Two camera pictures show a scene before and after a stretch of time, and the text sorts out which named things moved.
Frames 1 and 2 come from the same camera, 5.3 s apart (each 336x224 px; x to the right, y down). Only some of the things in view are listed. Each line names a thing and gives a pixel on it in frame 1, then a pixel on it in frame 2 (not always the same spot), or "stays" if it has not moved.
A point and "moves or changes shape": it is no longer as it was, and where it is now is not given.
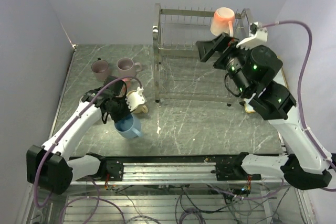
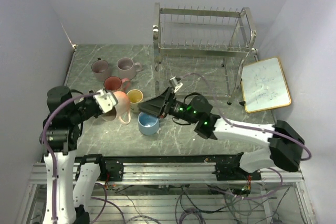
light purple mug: x=127 y=67 stays
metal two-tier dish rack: x=178 y=73 stays
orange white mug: x=222 y=21 moves or changes shape
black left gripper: x=126 y=112 → x=92 y=98
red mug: x=128 y=82 moves or changes shape
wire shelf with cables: x=234 y=203 stays
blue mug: x=129 y=127 → x=148 y=124
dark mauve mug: x=101 y=68 stays
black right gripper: x=207 y=48 → x=155 y=106
